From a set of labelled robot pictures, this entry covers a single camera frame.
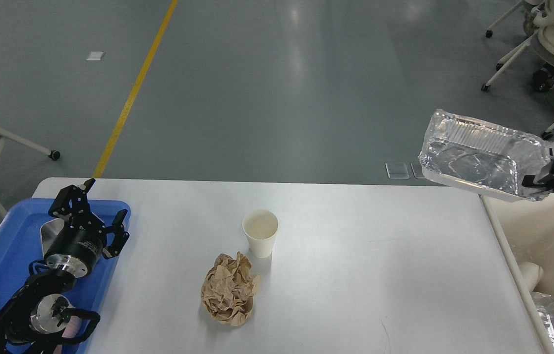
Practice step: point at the crumpled brown paper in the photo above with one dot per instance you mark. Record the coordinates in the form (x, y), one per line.
(229, 288)

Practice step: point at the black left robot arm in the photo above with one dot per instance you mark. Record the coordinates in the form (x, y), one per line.
(39, 315)

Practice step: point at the floor outlet cover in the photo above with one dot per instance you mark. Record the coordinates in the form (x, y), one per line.
(397, 171)
(417, 170)

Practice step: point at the pink mug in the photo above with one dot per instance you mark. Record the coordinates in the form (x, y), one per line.
(71, 330)

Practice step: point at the floor outlet cover left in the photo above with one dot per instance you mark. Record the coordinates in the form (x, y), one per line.
(397, 171)

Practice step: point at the white cup in bin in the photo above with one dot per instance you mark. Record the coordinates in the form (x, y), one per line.
(531, 273)

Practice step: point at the stainless steel rectangular container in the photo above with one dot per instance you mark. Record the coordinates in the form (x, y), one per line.
(49, 232)

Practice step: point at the aluminium foil tray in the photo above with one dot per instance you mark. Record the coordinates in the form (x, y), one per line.
(482, 157)

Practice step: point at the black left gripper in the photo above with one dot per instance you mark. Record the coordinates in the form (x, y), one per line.
(76, 250)

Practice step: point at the white paper cup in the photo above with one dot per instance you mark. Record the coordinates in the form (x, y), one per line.
(261, 228)

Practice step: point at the floor outlet cover right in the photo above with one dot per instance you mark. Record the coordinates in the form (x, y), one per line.
(417, 170)

